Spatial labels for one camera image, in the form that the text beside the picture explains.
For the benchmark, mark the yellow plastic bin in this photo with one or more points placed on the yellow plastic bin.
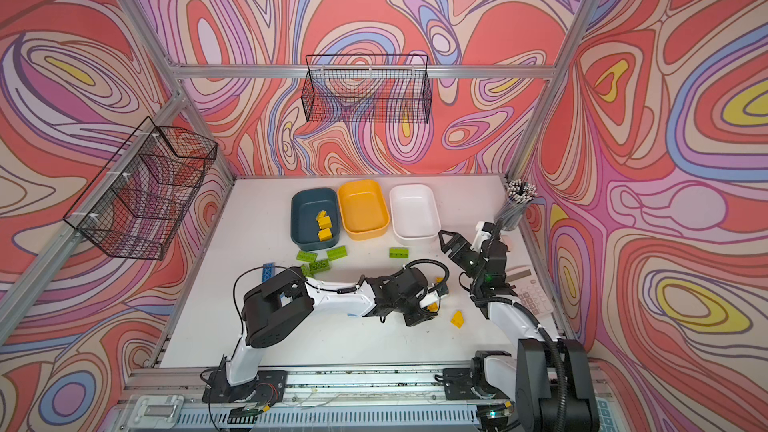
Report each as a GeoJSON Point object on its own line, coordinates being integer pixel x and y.
{"type": "Point", "coordinates": [363, 209]}

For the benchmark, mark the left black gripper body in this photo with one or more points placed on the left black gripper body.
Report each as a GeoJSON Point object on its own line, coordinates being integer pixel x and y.
{"type": "Point", "coordinates": [412, 313]}

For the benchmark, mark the front aluminium rail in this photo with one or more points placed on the front aluminium rail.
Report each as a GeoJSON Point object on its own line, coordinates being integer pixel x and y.
{"type": "Point", "coordinates": [398, 396]}

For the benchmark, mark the cup of pens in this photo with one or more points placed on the cup of pens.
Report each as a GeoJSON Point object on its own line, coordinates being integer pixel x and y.
{"type": "Point", "coordinates": [519, 195]}

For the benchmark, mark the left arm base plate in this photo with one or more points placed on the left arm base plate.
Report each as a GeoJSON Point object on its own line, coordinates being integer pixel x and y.
{"type": "Point", "coordinates": [266, 389]}

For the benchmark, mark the wall wire basket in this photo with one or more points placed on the wall wire basket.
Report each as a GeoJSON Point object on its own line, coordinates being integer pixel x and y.
{"type": "Point", "coordinates": [367, 88]}
{"type": "Point", "coordinates": [147, 196]}

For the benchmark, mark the yellow sloped lego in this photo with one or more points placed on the yellow sloped lego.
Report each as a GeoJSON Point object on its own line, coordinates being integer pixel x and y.
{"type": "Point", "coordinates": [324, 222]}

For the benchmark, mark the dark teal plastic bin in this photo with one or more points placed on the dark teal plastic bin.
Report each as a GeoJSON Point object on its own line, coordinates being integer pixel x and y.
{"type": "Point", "coordinates": [305, 205]}

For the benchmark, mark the left wall wire basket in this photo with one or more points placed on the left wall wire basket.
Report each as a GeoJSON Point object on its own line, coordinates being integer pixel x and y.
{"type": "Point", "coordinates": [147, 196]}

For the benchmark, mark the back wall wire basket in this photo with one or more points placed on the back wall wire basket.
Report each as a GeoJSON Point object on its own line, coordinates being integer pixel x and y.
{"type": "Point", "coordinates": [367, 88]}

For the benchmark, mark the pink white calculator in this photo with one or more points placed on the pink white calculator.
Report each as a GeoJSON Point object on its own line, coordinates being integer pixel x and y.
{"type": "Point", "coordinates": [528, 288]}

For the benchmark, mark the green lego upper right cluster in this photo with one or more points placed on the green lego upper right cluster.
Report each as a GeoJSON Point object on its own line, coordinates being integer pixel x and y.
{"type": "Point", "coordinates": [337, 253]}

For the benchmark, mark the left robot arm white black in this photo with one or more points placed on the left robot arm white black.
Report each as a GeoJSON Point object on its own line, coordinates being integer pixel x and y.
{"type": "Point", "coordinates": [272, 310]}

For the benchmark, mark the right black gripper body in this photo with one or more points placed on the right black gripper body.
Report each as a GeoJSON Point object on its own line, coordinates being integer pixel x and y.
{"type": "Point", "coordinates": [479, 276]}

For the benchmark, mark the white plastic bin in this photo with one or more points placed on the white plastic bin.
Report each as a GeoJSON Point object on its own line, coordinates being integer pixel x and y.
{"type": "Point", "coordinates": [414, 212]}

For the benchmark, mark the blue lego far left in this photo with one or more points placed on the blue lego far left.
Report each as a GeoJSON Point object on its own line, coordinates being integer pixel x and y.
{"type": "Point", "coordinates": [268, 270]}

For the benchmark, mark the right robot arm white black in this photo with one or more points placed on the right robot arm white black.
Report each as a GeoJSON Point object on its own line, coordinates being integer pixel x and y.
{"type": "Point", "coordinates": [548, 378]}

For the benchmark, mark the green lego middle cluster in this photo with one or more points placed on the green lego middle cluster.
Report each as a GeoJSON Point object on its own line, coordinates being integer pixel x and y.
{"type": "Point", "coordinates": [319, 266]}

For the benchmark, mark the grey metal handle plate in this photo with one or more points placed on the grey metal handle plate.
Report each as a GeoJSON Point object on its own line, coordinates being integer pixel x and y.
{"type": "Point", "coordinates": [156, 412]}

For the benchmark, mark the teal calculator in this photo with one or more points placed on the teal calculator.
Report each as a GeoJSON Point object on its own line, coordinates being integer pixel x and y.
{"type": "Point", "coordinates": [608, 422]}

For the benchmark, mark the yellow curved lego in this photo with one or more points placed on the yellow curved lego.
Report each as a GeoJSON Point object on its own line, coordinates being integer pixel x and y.
{"type": "Point", "coordinates": [457, 320]}

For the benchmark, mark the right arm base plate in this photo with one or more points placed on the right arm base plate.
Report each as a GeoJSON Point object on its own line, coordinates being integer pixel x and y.
{"type": "Point", "coordinates": [462, 383]}

